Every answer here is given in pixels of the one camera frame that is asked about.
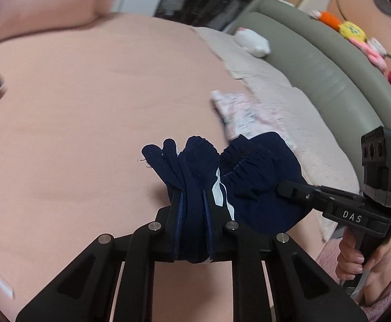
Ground grey padded headboard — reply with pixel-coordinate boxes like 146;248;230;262
227;0;391;188

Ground pink bed sheet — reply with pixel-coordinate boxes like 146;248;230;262
0;14;244;321

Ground pink folded printed garment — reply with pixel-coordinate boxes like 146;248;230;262
211;91;297;150

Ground person right hand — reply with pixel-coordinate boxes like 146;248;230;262
336;228;391;306

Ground navy blue striped shorts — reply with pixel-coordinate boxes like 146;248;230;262
142;132;311;264

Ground yellow sponge plush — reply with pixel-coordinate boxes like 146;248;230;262
339;21;366;42

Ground white plush toy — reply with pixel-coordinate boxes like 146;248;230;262
233;28;271;58

